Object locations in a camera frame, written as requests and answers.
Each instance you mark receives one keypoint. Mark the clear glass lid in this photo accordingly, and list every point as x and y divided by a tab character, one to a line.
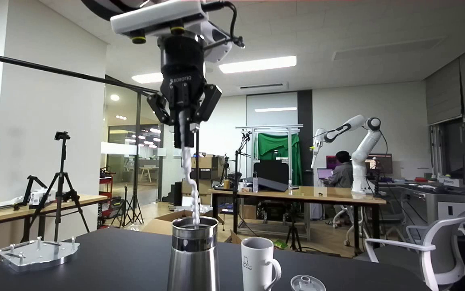
307	283

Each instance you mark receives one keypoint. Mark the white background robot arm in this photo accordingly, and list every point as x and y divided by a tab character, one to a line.
362	155

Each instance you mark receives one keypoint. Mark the long ceiling light panel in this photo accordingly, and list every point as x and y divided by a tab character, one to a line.
259	65
147	78

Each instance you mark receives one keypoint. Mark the black boom pole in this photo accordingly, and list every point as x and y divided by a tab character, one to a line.
39	65

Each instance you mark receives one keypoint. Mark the seated person dark hair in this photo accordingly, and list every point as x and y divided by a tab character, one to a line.
343	171

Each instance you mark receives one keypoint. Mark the long wooden bench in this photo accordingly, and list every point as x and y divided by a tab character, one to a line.
7	213

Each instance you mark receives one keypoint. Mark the grey white desk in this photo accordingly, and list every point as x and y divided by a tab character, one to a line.
436	207

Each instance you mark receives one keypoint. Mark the laptop with purple screen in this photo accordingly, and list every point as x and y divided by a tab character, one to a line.
325	173

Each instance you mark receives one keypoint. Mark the black flat screen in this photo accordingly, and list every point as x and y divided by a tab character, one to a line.
271	175

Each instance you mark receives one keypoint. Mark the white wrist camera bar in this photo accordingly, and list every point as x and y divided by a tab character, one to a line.
157	18

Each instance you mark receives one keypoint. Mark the black camera tripod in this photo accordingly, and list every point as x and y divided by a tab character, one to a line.
62	178

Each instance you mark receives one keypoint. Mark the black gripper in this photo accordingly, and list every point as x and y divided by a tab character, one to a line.
183	70

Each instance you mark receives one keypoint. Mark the green cloth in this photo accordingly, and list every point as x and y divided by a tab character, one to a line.
278	147

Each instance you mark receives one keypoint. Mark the silver metal flask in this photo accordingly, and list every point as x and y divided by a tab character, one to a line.
192	259

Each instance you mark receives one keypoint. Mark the black light stand pole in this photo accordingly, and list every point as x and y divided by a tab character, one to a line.
197	162

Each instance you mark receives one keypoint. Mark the wooden table black legs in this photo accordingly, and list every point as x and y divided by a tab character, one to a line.
307	194

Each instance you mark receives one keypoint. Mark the white office chair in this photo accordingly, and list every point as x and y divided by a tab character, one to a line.
447	247

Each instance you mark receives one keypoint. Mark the grey roller blinds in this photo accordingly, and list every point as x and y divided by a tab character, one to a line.
459	86

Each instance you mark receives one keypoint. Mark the white backdrop frame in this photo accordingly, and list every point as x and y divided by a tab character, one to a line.
270	128

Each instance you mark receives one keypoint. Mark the white ceramic mug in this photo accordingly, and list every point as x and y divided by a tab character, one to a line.
257	264

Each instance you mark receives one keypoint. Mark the clear acrylic tray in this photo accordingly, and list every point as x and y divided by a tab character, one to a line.
33	252

